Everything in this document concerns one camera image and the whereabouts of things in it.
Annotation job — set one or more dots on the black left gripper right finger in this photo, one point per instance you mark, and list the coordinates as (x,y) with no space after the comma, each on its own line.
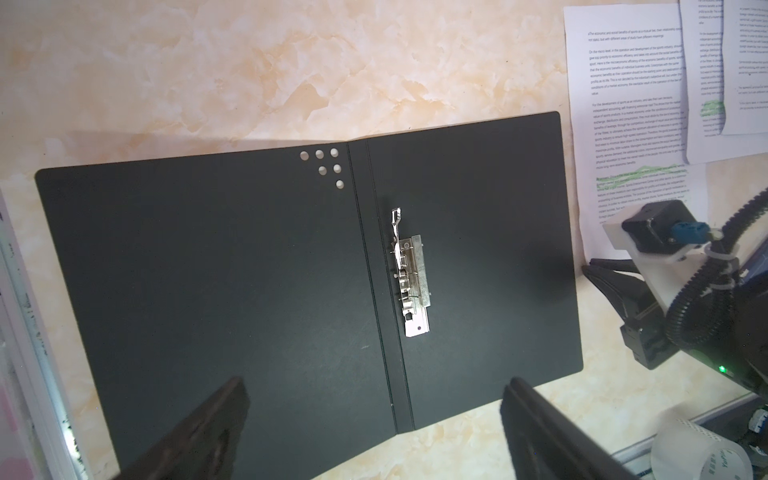
(544,444)

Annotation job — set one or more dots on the middle printed paper sheet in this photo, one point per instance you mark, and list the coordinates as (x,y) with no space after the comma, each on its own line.
(702,31)

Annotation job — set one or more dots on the white folder with black inside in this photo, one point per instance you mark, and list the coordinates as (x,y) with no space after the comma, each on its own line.
(276,266)

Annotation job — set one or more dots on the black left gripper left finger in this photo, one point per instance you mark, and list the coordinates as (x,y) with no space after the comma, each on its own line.
(203,445)

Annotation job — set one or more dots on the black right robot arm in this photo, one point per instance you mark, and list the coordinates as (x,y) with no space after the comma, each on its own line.
(739,353)

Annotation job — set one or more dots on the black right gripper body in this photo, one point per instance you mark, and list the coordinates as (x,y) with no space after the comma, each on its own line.
(643,332)

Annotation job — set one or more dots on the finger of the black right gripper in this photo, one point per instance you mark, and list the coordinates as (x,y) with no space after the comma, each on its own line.
(619,284)
(615,265)

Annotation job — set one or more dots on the clear tape roll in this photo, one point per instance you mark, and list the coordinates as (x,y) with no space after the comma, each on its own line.
(684,450)

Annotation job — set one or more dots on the printed paper sheet green highlight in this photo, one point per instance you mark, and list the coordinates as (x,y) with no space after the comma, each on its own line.
(629,115)

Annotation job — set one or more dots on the right printed paper sheet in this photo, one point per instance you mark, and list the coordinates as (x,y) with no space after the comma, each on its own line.
(744,51)

